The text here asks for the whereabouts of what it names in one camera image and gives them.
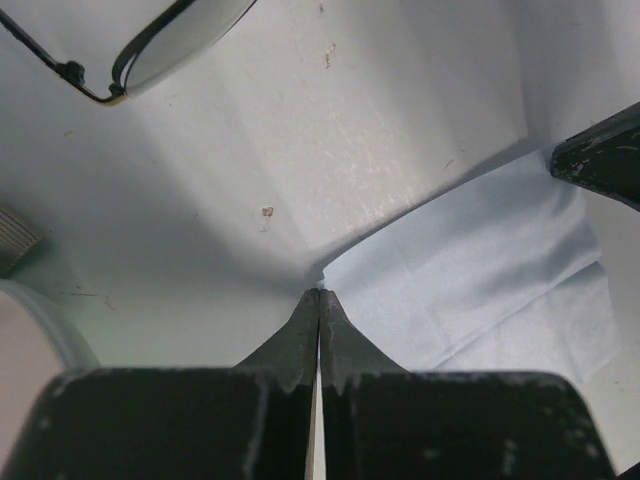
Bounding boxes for blue square cleaning cloth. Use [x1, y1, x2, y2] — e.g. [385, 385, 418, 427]
[323, 151, 621, 382]

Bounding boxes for black gold aviator sunglasses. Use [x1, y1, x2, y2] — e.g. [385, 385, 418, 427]
[1, 1, 255, 105]

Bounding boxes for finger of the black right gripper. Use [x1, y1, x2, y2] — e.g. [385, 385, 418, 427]
[550, 104, 640, 210]

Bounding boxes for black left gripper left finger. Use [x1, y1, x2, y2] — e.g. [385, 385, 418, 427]
[1, 289, 320, 479]

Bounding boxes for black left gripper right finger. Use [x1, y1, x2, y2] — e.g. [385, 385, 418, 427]
[318, 290, 615, 479]

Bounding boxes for pale green glasses case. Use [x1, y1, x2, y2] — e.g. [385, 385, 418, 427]
[0, 204, 101, 480]

